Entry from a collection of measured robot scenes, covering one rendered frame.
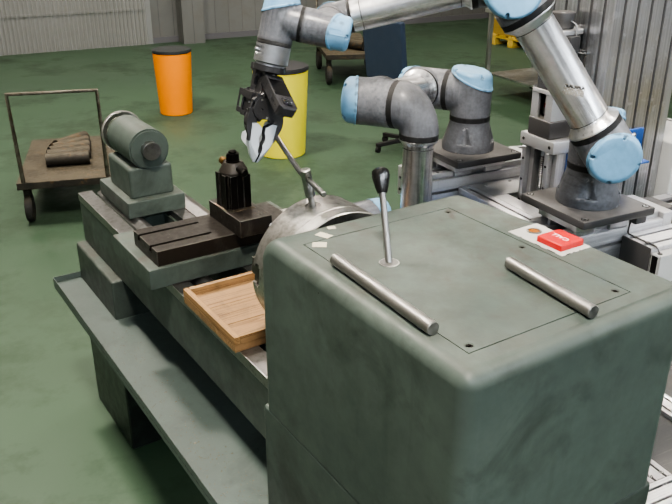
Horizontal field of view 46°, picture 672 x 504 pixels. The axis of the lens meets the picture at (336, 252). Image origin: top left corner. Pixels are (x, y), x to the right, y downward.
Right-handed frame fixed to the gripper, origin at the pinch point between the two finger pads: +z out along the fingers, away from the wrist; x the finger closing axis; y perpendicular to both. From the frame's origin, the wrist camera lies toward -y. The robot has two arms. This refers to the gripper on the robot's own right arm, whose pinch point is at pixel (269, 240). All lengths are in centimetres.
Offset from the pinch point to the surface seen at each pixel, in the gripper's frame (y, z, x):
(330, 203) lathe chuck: -21.0, -4.3, 15.4
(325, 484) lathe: -55, 18, -26
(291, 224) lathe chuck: -21.0, 5.3, 12.6
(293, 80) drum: 352, -201, -47
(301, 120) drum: 356, -209, -79
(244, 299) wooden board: 10.4, 2.6, -19.8
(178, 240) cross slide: 37.7, 9.2, -11.7
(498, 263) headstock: -65, -11, 17
